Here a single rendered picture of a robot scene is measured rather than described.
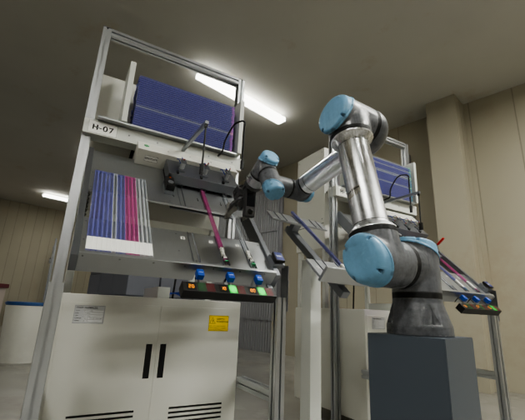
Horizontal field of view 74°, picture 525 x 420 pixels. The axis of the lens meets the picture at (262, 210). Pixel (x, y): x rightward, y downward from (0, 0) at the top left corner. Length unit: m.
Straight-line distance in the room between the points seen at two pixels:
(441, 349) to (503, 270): 3.18
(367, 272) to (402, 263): 0.08
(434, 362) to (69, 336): 1.13
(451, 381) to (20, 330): 3.91
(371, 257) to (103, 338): 1.01
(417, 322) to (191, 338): 0.92
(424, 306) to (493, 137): 3.56
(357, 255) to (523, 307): 3.22
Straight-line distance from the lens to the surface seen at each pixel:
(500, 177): 4.21
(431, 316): 0.93
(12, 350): 4.33
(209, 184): 1.64
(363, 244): 0.82
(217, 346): 1.57
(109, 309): 1.45
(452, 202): 3.96
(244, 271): 1.26
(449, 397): 0.88
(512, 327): 4.00
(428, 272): 0.93
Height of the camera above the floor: 0.59
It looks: 16 degrees up
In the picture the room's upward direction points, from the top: 3 degrees clockwise
